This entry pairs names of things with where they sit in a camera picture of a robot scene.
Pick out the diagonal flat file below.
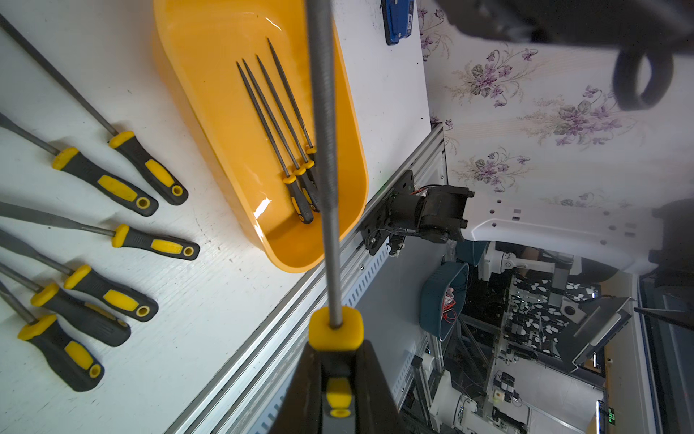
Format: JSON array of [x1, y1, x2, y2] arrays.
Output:
[[1, 202, 201, 260]]

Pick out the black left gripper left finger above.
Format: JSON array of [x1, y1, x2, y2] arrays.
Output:
[[269, 344, 322, 434]]

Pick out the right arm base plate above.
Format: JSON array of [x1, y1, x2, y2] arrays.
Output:
[[360, 170, 475, 256]]

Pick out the yellow plastic storage box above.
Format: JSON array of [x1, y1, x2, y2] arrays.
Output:
[[153, 0, 370, 274]]

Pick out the file in centre cluster left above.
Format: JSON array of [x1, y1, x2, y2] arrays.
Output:
[[1, 264, 131, 347]]

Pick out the blue object by right wall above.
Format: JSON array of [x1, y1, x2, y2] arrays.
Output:
[[381, 0, 415, 45]]

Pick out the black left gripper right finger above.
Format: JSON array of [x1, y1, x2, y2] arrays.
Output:
[[354, 340, 408, 434]]

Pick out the rightmost file on table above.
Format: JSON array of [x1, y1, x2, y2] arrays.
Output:
[[1, 16, 189, 205]]

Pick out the file in cluster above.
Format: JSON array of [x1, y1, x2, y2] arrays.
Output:
[[1, 264, 131, 347], [1, 284, 105, 392], [1, 231, 159, 322]]

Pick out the file in centre cluster right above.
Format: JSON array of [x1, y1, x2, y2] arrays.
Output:
[[1, 231, 159, 322]]

